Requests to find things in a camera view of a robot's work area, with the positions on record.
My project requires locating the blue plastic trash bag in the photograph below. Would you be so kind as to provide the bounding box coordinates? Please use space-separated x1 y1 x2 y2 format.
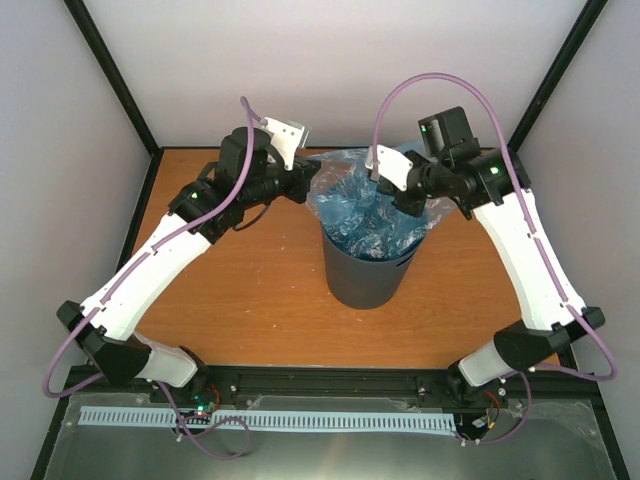
306 148 455 261

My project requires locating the dark grey trash bin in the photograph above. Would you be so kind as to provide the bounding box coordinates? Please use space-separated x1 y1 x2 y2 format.
322 231 424 310

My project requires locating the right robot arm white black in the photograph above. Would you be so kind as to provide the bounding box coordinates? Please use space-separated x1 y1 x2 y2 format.
365 107 605 405

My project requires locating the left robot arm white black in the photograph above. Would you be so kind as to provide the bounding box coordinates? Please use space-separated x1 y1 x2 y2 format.
57 118 320 403

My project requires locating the small circuit board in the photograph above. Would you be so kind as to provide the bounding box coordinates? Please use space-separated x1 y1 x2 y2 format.
193 385 221 416

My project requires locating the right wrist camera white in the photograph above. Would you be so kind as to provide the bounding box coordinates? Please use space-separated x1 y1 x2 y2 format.
365 145 414 192

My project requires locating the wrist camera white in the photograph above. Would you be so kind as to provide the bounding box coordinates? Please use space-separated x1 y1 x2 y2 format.
261 117 309 171
365 145 414 192

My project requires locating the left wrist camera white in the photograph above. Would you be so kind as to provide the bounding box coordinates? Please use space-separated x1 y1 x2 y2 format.
261 117 309 171

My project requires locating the black aluminium rail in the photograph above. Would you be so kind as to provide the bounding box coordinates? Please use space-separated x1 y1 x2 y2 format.
80 366 600 410

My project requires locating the black frame post right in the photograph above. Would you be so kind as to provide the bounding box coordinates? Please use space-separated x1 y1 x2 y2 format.
508 0 608 152

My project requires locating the black frame post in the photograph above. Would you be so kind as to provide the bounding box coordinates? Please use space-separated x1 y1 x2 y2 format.
508 0 608 152
63 0 162 151

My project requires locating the black frame post left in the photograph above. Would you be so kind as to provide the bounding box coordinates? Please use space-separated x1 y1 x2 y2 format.
63 0 162 151

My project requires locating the metal base plate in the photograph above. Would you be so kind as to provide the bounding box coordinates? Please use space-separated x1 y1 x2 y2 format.
34 394 628 479

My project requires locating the light blue slotted cable duct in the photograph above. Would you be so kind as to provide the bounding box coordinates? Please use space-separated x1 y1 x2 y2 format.
77 406 456 436

